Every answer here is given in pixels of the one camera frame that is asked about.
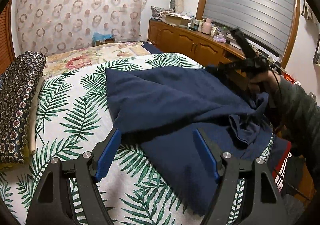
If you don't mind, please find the navy blue t-shirt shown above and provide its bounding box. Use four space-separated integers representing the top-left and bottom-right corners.
105 66 272 216

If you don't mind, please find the grey sleeved right forearm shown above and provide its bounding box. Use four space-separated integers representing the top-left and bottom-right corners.
272 78 319 162

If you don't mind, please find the right hand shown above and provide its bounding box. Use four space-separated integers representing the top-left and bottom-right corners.
248 70 282 97

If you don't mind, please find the purple small object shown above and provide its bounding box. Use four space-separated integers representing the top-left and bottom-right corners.
213 34 226 43

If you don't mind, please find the wooden sideboard cabinet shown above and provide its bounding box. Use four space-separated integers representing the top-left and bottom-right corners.
148 20 245 66

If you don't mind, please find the pink bottle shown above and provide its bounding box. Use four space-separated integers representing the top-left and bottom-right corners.
201 18 212 35

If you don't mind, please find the grey window roller shutter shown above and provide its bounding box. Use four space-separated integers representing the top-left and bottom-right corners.
203 0 295 55

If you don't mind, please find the cardboard box on sideboard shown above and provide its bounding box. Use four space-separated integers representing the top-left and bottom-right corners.
164 13 192 26

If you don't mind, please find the palm leaf print blanket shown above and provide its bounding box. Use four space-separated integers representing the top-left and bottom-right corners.
0 52 275 225

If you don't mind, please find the circle patterned dark pillow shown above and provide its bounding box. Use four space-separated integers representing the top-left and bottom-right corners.
1 51 46 170

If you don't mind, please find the floral bed sheet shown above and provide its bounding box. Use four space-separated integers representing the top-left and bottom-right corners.
43 42 161 79

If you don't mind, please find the wooden louvered wardrobe door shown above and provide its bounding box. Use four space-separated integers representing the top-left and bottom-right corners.
0 0 16 74

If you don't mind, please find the blue tissue box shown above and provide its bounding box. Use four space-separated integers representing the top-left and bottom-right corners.
92 32 114 46

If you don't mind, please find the circle patterned sheer curtain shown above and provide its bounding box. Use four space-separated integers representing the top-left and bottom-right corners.
15 0 147 56

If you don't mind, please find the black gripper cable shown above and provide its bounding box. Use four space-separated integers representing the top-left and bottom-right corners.
243 63 312 202

